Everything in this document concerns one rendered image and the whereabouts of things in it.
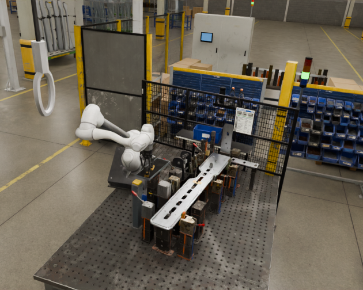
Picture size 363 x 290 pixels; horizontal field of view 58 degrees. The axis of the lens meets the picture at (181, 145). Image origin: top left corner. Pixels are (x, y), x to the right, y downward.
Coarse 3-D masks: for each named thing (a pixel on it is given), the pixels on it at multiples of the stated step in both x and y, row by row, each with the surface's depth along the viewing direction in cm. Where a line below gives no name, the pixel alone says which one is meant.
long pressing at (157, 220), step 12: (216, 156) 352; (204, 168) 327; (216, 168) 328; (192, 180) 305; (204, 180) 306; (180, 192) 285; (192, 192) 286; (168, 204) 268; (180, 204) 269; (156, 216) 253; (180, 216) 256; (168, 228) 242
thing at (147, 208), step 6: (144, 204) 256; (150, 204) 257; (144, 210) 257; (150, 210) 254; (144, 216) 260; (150, 216) 257; (144, 222) 263; (144, 228) 265; (150, 228) 264; (144, 234) 267; (150, 234) 266; (144, 240) 270; (150, 240) 268
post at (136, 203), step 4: (132, 184) 267; (140, 184) 267; (132, 188) 268; (136, 188) 266; (140, 188) 268; (136, 192) 268; (140, 192) 270; (140, 196) 273; (136, 200) 272; (140, 200) 274; (136, 204) 274; (140, 204) 276; (136, 208) 275; (140, 208) 278; (136, 212) 277; (140, 212) 280; (136, 216) 279; (140, 216) 282; (136, 220) 281; (140, 220) 284; (136, 224) 283; (140, 224) 286; (136, 228) 283
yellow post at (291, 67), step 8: (288, 64) 329; (296, 64) 326; (288, 72) 331; (288, 80) 334; (288, 88) 337; (280, 96) 344; (288, 96) 340; (280, 104) 347; (288, 104) 345; (280, 112) 350; (280, 120) 353; (280, 128) 356; (272, 136) 364; (280, 136) 360; (272, 144) 367; (272, 152) 370; (272, 168) 377
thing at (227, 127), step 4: (228, 124) 347; (224, 128) 351; (228, 128) 349; (232, 128) 347; (224, 132) 353; (232, 132) 349; (224, 136) 355; (228, 136) 353; (224, 140) 356; (228, 140) 354; (224, 144) 358; (228, 144) 356; (220, 148) 362; (224, 148) 360; (228, 148) 358; (228, 152) 360
